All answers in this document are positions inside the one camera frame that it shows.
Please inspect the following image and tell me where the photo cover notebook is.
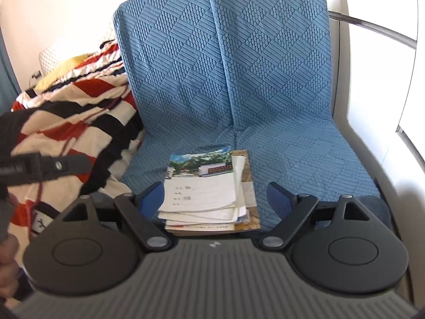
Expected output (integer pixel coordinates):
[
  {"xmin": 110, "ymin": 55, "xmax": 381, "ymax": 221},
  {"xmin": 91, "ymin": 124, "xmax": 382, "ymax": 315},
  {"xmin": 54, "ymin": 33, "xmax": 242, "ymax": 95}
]
[
  {"xmin": 234, "ymin": 206, "xmax": 251, "ymax": 225},
  {"xmin": 158, "ymin": 145, "xmax": 241, "ymax": 221}
]

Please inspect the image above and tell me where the grey metal bar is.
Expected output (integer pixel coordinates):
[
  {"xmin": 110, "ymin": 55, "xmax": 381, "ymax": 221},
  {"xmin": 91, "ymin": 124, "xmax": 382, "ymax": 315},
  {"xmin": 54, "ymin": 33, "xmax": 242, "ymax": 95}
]
[{"xmin": 329, "ymin": 11, "xmax": 417, "ymax": 49}]

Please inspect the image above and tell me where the blue curtain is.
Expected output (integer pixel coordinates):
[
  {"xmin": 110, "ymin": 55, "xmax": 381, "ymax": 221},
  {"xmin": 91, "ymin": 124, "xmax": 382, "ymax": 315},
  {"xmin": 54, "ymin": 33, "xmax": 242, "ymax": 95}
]
[{"xmin": 0, "ymin": 30, "xmax": 20, "ymax": 107}]

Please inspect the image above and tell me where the blue textured sofa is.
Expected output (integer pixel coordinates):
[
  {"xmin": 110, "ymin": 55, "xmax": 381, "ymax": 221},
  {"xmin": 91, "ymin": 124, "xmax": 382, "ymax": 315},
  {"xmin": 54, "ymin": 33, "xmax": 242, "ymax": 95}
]
[{"xmin": 113, "ymin": 0, "xmax": 392, "ymax": 236}]

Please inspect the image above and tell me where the grey metal strip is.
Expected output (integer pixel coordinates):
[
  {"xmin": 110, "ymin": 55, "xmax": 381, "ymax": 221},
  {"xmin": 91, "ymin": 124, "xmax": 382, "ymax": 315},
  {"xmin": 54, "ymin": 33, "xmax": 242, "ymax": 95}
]
[{"xmin": 396, "ymin": 127, "xmax": 425, "ymax": 162}]

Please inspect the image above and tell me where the white leaflet with green photo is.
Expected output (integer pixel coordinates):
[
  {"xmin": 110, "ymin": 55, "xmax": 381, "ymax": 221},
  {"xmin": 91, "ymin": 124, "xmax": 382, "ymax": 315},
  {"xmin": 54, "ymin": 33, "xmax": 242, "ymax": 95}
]
[{"xmin": 164, "ymin": 154, "xmax": 249, "ymax": 227}]

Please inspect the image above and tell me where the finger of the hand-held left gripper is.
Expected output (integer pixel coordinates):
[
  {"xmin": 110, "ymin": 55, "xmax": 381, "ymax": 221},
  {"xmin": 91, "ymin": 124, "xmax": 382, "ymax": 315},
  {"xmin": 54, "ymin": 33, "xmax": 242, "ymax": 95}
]
[{"xmin": 32, "ymin": 153, "xmax": 92, "ymax": 183}]

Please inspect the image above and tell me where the white panel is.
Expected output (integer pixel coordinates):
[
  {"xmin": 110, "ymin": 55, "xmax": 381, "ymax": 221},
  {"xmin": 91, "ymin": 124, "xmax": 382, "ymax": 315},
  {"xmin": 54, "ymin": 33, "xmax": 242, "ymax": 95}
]
[{"xmin": 393, "ymin": 0, "xmax": 425, "ymax": 187}]

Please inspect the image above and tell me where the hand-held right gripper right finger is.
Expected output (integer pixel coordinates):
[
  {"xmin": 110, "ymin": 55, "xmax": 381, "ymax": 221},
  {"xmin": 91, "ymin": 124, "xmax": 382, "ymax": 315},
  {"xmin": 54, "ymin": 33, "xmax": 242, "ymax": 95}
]
[{"xmin": 258, "ymin": 181, "xmax": 371, "ymax": 250}]

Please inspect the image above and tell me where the person's left hand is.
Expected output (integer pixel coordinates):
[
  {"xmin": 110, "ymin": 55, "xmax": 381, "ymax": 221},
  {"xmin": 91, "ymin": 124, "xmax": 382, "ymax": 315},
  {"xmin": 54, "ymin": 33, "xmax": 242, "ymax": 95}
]
[{"xmin": 0, "ymin": 196, "xmax": 20, "ymax": 299}]

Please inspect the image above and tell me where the white book with orange strip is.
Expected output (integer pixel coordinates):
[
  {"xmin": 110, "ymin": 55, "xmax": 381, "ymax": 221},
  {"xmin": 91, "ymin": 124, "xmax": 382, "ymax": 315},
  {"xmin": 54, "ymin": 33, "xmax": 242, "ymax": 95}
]
[{"xmin": 165, "ymin": 223, "xmax": 237, "ymax": 234}]

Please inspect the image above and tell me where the white quilted pillow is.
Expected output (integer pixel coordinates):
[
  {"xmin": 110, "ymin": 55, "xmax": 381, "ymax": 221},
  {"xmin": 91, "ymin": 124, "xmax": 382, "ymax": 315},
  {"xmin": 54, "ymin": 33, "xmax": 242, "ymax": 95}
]
[{"xmin": 39, "ymin": 23, "xmax": 115, "ymax": 74}]

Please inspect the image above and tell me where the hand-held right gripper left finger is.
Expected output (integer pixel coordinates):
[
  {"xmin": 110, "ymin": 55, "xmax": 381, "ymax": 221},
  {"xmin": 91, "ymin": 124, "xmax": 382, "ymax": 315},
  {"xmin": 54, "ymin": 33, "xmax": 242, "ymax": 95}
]
[{"xmin": 62, "ymin": 181, "xmax": 173, "ymax": 252}]

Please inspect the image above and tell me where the red black white striped blanket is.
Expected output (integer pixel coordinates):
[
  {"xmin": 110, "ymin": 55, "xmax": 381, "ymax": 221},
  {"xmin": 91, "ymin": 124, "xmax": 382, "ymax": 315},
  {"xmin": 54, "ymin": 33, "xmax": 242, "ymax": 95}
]
[{"xmin": 0, "ymin": 41, "xmax": 147, "ymax": 303}]

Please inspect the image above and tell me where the yellow pillow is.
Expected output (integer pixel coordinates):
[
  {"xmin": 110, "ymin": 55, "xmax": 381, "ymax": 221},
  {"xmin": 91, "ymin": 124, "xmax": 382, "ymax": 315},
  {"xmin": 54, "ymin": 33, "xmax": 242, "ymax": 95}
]
[{"xmin": 35, "ymin": 55, "xmax": 90, "ymax": 92}]

